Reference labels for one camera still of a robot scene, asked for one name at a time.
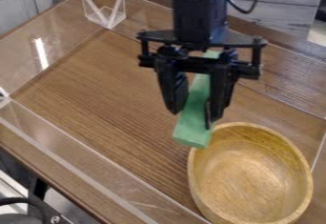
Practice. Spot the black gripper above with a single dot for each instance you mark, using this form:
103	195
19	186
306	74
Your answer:
200	45

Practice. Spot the green rectangular block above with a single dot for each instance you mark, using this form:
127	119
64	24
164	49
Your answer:
191	132

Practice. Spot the brown wooden bowl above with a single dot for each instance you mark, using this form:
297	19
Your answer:
250	178

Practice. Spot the clear acrylic corner bracket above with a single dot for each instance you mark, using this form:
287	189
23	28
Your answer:
107	17

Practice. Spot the clear acrylic front wall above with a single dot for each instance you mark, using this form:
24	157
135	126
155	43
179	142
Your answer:
113	195

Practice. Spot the black table leg bracket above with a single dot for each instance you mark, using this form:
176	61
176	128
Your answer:
40	209

